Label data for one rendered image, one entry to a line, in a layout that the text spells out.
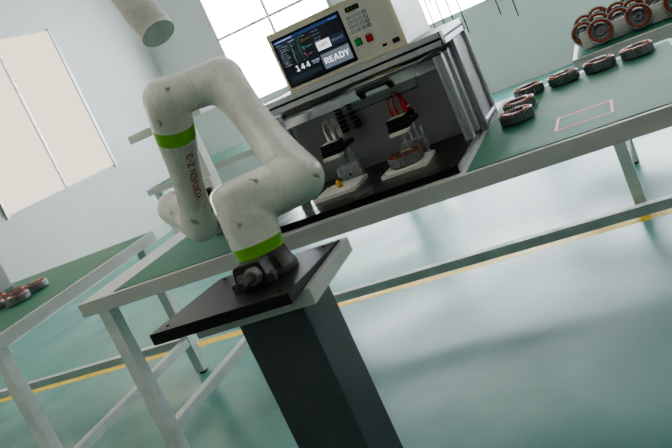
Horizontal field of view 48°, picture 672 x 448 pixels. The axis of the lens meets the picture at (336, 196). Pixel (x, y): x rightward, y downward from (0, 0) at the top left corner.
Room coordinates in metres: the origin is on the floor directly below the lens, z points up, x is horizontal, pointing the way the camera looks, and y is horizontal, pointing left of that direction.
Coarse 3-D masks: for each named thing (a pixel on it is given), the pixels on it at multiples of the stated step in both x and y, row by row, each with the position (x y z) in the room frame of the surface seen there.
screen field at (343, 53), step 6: (336, 48) 2.46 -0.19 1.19; (342, 48) 2.45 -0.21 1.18; (348, 48) 2.44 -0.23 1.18; (324, 54) 2.47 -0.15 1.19; (330, 54) 2.47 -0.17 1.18; (336, 54) 2.46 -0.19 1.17; (342, 54) 2.45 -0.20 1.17; (348, 54) 2.44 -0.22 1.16; (324, 60) 2.48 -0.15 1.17; (330, 60) 2.47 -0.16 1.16; (336, 60) 2.46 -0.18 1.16; (342, 60) 2.45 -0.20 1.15; (330, 66) 2.47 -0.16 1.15
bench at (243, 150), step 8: (240, 144) 6.73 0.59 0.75; (224, 152) 6.62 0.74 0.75; (232, 152) 6.22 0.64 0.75; (240, 152) 5.87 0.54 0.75; (248, 152) 5.79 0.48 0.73; (216, 160) 6.13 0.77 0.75; (224, 160) 5.89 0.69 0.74; (232, 160) 5.86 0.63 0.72; (216, 168) 5.93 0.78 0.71; (160, 184) 6.22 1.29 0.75; (168, 184) 6.12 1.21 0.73; (152, 192) 6.19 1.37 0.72; (160, 192) 6.23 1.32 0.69; (176, 232) 6.22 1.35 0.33
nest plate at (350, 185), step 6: (366, 174) 2.42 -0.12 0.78; (348, 180) 2.44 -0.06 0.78; (354, 180) 2.40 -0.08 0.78; (360, 180) 2.36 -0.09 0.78; (330, 186) 2.48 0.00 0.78; (336, 186) 2.43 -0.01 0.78; (348, 186) 2.34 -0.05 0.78; (354, 186) 2.30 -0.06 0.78; (324, 192) 2.42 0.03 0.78; (330, 192) 2.37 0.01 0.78; (336, 192) 2.33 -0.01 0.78; (342, 192) 2.31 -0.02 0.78; (348, 192) 2.30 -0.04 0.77; (318, 198) 2.36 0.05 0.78; (324, 198) 2.34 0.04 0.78; (330, 198) 2.33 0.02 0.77
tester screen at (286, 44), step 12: (324, 24) 2.46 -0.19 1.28; (336, 24) 2.44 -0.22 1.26; (288, 36) 2.51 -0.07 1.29; (300, 36) 2.50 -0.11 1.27; (312, 36) 2.48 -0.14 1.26; (324, 36) 2.46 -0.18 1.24; (276, 48) 2.54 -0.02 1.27; (288, 48) 2.52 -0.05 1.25; (300, 48) 2.50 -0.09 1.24; (312, 48) 2.49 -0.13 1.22; (288, 60) 2.53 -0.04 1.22; (300, 60) 2.51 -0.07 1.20; (312, 60) 2.49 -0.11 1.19; (348, 60) 2.45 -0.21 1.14; (288, 72) 2.53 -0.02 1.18; (300, 72) 2.52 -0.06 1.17
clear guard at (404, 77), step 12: (408, 60) 2.41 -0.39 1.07; (420, 60) 2.21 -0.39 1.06; (384, 72) 2.34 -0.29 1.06; (396, 72) 2.15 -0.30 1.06; (408, 72) 2.13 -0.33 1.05; (360, 84) 2.27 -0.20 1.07; (396, 84) 2.13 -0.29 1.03; (408, 84) 2.10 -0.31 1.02; (348, 96) 2.21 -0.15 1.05; (372, 96) 2.16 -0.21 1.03; (384, 96) 2.13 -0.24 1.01; (348, 108) 2.18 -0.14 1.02; (360, 108) 2.16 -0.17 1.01
